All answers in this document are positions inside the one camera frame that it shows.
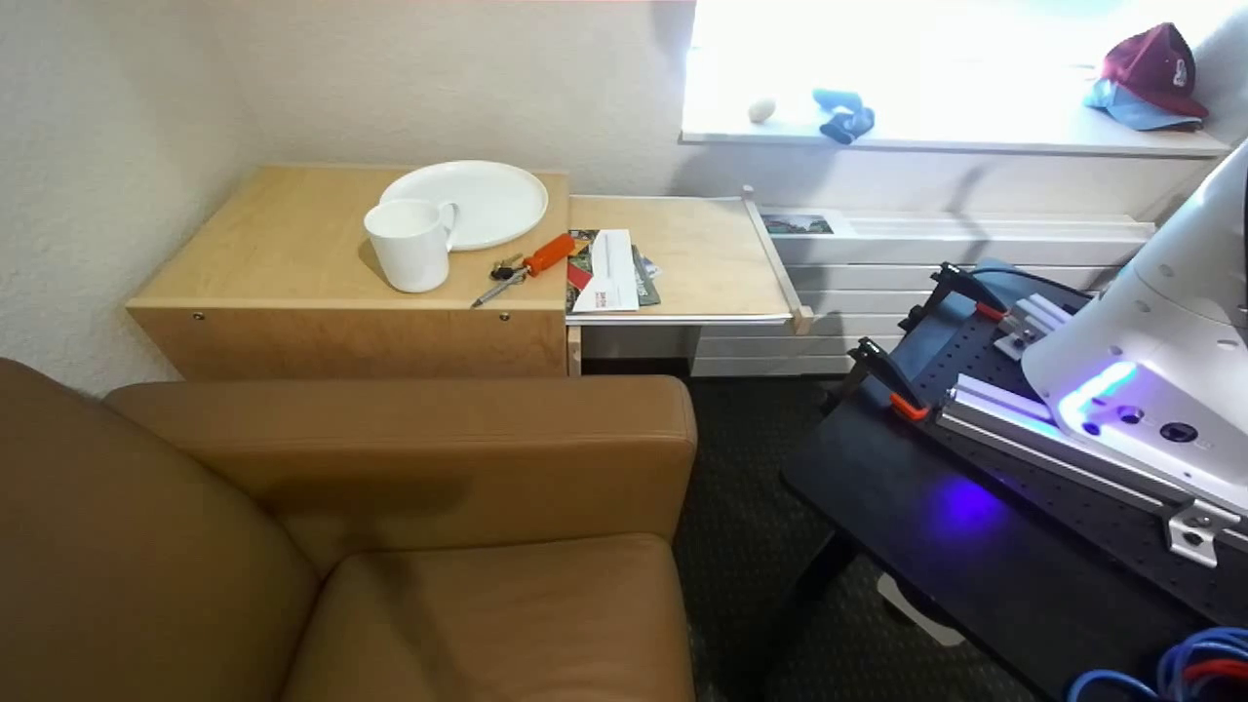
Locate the white round plate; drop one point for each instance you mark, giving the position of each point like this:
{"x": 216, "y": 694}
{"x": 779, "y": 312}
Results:
{"x": 499, "y": 200}

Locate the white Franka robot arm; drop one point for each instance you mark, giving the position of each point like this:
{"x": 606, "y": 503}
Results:
{"x": 1170, "y": 326}

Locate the crumpled blue cloth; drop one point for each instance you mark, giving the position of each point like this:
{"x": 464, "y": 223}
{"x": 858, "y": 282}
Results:
{"x": 845, "y": 119}

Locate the maroon baseball cap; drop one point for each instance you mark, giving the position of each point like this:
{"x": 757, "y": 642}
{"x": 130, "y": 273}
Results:
{"x": 1150, "y": 65}

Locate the white ceramic mug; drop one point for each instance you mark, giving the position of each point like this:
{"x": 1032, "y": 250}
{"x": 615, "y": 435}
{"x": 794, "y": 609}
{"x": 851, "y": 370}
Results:
{"x": 412, "y": 254}

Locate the white paper envelope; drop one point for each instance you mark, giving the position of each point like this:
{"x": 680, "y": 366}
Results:
{"x": 610, "y": 273}

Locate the printed air conditioner label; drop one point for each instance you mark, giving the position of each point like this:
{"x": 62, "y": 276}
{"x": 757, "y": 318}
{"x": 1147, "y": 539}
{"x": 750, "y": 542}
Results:
{"x": 798, "y": 223}

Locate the brown leather armchair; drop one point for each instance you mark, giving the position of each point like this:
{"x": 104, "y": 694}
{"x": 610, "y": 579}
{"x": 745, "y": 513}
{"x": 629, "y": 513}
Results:
{"x": 393, "y": 518}

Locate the aluminium mounting rail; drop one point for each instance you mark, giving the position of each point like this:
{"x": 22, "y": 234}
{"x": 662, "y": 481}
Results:
{"x": 1065, "y": 455}

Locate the wooden dresser drawer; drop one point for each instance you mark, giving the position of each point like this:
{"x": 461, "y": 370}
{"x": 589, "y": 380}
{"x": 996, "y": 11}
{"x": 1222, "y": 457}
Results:
{"x": 707, "y": 254}

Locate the black robot table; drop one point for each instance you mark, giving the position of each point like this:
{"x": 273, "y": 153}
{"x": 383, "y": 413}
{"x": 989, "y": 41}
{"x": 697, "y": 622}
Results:
{"x": 989, "y": 548}

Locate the light wooden dresser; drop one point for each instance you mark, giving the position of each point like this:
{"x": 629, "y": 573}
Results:
{"x": 298, "y": 276}

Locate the white window sill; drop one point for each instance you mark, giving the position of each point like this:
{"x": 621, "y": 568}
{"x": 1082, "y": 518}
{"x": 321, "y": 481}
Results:
{"x": 939, "y": 133}

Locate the orange white packet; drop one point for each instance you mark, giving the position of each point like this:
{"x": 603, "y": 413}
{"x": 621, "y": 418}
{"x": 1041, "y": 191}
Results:
{"x": 649, "y": 291}

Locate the white paper sheet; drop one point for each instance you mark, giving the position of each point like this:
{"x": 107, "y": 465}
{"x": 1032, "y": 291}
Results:
{"x": 918, "y": 609}

